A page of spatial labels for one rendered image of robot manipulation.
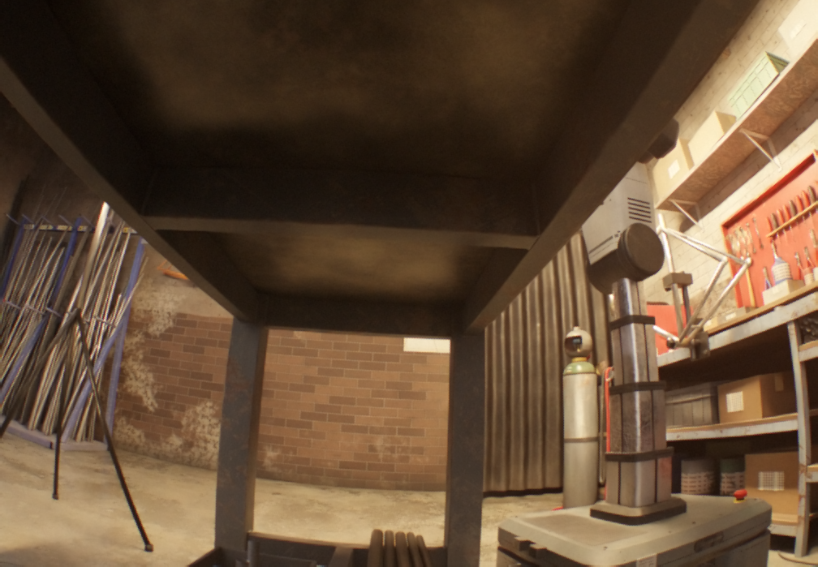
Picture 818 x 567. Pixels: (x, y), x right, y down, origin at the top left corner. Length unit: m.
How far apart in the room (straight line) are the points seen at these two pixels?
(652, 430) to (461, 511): 0.53
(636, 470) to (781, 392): 0.85
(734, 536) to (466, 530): 0.66
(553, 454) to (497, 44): 3.20
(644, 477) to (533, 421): 2.25
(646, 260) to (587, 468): 1.58
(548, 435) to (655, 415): 2.26
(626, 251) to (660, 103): 0.88
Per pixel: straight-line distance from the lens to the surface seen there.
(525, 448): 3.33
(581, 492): 2.60
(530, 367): 3.42
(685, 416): 2.12
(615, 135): 0.40
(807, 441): 1.58
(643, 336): 1.25
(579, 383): 2.59
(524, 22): 0.40
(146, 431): 4.15
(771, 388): 1.82
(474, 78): 0.44
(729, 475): 2.06
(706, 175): 2.96
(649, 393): 1.22
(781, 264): 2.43
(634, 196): 1.33
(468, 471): 1.09
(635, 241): 1.26
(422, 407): 3.59
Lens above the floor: 0.52
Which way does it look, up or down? 22 degrees up
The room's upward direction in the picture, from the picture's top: 2 degrees clockwise
